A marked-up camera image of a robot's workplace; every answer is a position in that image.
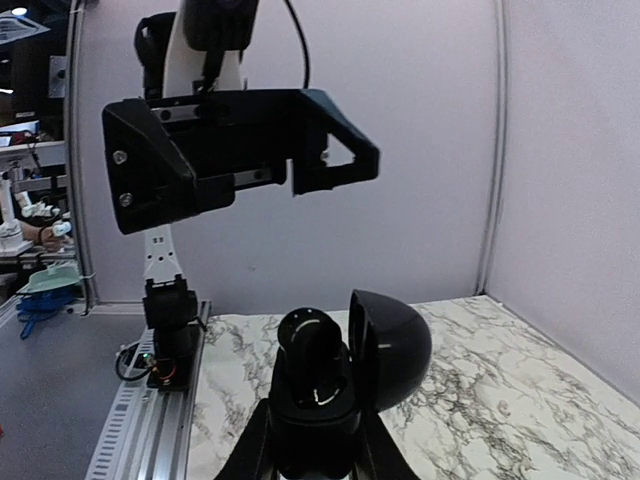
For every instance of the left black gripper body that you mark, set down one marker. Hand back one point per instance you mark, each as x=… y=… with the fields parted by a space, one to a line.
x=239 y=140

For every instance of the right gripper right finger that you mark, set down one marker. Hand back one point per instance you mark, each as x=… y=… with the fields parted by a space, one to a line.
x=379 y=456

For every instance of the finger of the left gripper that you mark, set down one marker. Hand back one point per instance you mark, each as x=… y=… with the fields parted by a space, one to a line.
x=323 y=119
x=151 y=182

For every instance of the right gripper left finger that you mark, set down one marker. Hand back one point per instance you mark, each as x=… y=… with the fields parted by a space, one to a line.
x=250 y=459

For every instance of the black round earbud case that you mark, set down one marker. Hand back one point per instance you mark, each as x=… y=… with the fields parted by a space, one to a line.
x=324 y=381

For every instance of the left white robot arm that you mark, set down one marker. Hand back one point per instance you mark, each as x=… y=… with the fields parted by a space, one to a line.
x=195 y=51

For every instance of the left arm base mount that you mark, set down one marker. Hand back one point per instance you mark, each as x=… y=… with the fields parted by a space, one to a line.
x=171 y=313

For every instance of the left corner frame post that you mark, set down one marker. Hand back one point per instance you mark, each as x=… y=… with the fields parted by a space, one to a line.
x=73 y=163

